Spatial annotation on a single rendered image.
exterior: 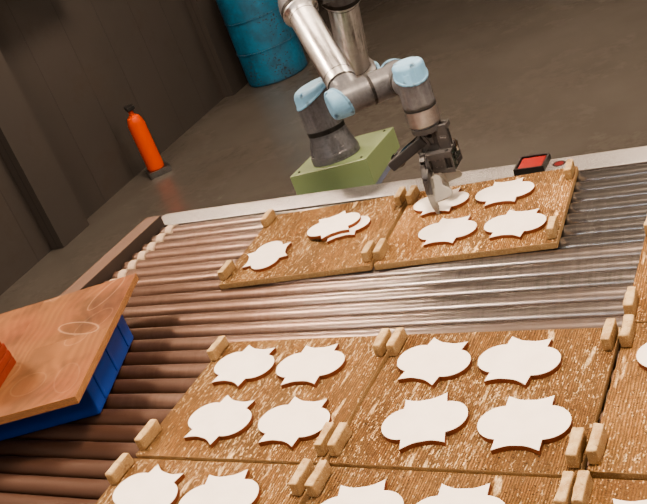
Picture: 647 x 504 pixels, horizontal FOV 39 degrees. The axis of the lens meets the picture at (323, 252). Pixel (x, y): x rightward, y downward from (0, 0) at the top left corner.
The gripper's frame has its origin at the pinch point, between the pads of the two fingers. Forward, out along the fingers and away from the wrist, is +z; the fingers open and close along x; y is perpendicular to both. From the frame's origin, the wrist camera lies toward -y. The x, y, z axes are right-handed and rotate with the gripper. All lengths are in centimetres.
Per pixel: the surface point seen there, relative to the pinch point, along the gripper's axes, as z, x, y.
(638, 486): 0, -94, 52
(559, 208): 0.5, -10.9, 29.9
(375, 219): 1.0, -2.8, -16.6
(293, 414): 0, -78, -7
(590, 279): 2, -38, 39
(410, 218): 0.9, -5.1, -6.6
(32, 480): 3, -91, -61
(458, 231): -0.2, -16.9, 8.6
